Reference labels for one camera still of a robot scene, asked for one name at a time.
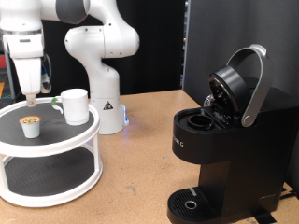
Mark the black Keurig coffee machine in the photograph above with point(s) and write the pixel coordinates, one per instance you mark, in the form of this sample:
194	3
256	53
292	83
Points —
249	149

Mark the white coffee pod orange lid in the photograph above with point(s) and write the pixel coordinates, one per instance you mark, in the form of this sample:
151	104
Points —
30	127

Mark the white mug with green tape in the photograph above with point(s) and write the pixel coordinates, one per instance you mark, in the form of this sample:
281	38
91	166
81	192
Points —
76	107

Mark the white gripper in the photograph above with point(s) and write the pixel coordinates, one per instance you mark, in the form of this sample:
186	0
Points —
29	76

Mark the white two-tier turntable shelf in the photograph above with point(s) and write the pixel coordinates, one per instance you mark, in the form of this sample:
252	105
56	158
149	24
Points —
53	130

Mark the red object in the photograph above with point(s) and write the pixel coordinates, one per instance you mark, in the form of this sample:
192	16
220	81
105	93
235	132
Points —
2	61

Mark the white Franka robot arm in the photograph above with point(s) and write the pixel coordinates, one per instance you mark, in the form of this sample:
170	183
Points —
102	84

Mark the black tape strip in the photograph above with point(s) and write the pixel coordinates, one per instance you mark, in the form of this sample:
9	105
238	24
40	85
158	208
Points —
264	217

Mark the grey metal frame post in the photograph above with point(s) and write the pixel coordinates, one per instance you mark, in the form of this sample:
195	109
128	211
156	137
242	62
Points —
10	77

